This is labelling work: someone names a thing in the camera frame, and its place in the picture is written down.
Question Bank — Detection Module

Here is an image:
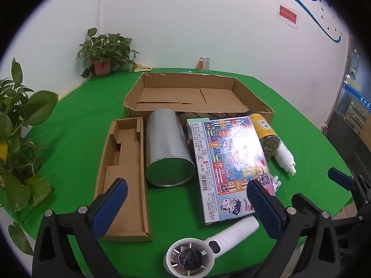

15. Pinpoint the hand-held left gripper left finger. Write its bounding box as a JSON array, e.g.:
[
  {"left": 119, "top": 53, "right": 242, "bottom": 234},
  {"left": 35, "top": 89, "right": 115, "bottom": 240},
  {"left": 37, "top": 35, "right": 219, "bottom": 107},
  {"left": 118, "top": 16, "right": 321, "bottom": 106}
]
[{"left": 32, "top": 178, "right": 128, "bottom": 278}]

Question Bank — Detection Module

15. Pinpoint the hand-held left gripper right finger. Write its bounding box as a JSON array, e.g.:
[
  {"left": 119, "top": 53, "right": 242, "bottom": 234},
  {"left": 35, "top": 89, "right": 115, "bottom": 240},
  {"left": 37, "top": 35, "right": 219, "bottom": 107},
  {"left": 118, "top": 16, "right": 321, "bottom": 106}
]
[{"left": 246, "top": 180, "right": 342, "bottom": 278}]

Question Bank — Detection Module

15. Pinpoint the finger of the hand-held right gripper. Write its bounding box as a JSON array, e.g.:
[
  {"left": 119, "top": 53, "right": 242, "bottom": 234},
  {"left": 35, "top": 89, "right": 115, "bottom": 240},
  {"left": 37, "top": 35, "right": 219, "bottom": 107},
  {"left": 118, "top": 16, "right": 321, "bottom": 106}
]
[
  {"left": 327, "top": 167, "right": 360, "bottom": 193},
  {"left": 291, "top": 193, "right": 322, "bottom": 217}
]

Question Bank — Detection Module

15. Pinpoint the white spray bottle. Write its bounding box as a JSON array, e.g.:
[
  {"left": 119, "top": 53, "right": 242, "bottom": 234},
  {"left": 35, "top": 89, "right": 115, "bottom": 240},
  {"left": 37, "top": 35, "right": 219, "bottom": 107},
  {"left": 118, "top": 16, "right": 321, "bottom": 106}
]
[{"left": 272, "top": 139, "right": 297, "bottom": 176}]

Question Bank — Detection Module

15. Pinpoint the colourful board game box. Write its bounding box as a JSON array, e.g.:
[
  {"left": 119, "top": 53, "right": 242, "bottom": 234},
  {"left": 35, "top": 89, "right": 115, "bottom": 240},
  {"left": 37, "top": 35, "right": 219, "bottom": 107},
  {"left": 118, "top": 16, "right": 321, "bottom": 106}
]
[{"left": 186, "top": 116, "right": 276, "bottom": 225}]

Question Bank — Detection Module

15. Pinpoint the narrow cardboard insert tray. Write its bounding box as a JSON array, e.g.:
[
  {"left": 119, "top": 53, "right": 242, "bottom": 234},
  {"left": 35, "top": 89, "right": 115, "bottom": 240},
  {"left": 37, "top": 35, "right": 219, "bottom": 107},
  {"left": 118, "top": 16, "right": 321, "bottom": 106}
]
[{"left": 94, "top": 117, "right": 155, "bottom": 242}]

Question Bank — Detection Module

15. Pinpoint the yellow label jar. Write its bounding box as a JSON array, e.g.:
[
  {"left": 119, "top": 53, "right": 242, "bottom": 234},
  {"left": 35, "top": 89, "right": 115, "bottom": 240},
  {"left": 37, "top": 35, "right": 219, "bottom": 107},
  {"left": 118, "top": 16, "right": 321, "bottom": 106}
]
[{"left": 242, "top": 111, "right": 281, "bottom": 159}]

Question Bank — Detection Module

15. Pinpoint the silver metal can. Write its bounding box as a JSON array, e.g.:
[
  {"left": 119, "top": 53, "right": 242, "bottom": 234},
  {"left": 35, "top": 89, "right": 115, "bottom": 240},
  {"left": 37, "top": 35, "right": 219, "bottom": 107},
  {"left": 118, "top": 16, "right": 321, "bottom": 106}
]
[{"left": 145, "top": 108, "right": 196, "bottom": 187}]

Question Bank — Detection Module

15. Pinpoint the large shallow cardboard box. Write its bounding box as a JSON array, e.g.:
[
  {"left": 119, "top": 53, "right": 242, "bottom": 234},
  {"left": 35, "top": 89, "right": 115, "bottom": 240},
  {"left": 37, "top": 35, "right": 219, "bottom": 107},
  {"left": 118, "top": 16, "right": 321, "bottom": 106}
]
[{"left": 123, "top": 72, "right": 275, "bottom": 125}]

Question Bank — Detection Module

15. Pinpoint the white handheld fan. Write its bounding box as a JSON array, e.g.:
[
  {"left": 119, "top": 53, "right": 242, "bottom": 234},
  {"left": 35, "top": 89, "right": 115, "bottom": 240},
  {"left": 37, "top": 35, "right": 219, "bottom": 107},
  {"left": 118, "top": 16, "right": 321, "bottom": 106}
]
[{"left": 164, "top": 216, "right": 259, "bottom": 277}]

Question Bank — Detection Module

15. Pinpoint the glass door with blue stripe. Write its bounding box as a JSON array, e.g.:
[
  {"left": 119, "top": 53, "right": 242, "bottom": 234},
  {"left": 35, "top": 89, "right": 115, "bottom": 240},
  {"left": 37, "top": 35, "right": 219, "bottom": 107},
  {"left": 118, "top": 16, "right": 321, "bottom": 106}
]
[{"left": 322, "top": 35, "right": 371, "bottom": 157}]

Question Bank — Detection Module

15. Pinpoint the large leafy green plant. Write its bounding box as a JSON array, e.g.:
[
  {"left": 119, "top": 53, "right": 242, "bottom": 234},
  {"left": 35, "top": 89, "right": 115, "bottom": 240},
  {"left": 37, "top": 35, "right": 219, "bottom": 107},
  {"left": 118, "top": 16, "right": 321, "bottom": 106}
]
[{"left": 0, "top": 57, "right": 59, "bottom": 257}]

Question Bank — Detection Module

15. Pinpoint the potted plant in terracotta pot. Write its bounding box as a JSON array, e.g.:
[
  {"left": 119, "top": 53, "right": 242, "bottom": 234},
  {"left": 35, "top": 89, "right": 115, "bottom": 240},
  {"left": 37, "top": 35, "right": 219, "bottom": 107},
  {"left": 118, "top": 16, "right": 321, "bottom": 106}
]
[{"left": 77, "top": 27, "right": 140, "bottom": 79}]

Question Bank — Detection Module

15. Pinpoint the red wall sign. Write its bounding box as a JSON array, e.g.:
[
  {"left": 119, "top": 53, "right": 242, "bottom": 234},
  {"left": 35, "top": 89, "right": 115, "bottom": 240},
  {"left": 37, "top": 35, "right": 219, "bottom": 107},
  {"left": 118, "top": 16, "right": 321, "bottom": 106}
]
[{"left": 277, "top": 1, "right": 299, "bottom": 29}]

